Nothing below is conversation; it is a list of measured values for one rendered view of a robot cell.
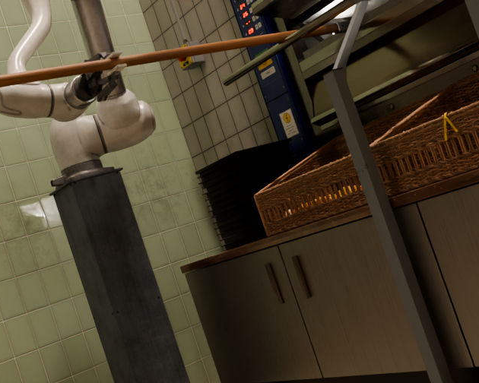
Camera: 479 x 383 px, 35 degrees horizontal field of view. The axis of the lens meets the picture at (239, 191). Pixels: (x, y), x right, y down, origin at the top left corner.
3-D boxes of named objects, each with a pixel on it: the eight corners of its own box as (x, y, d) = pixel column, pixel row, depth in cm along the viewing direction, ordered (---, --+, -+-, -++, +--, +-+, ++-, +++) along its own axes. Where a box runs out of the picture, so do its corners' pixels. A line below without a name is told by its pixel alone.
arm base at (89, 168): (45, 194, 287) (40, 180, 288) (97, 181, 300) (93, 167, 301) (61, 182, 273) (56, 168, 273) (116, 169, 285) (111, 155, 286)
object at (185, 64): (194, 69, 351) (187, 49, 352) (205, 61, 343) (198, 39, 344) (181, 71, 347) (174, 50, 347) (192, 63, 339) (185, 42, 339)
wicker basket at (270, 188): (359, 205, 291) (334, 137, 292) (479, 166, 246) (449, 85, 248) (264, 238, 261) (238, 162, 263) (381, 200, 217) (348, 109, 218)
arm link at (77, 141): (61, 175, 294) (44, 121, 296) (107, 161, 298) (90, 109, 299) (58, 169, 278) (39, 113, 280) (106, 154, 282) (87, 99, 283)
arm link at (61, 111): (96, 112, 235) (55, 111, 227) (76, 128, 247) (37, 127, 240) (91, 79, 237) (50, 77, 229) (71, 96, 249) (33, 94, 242)
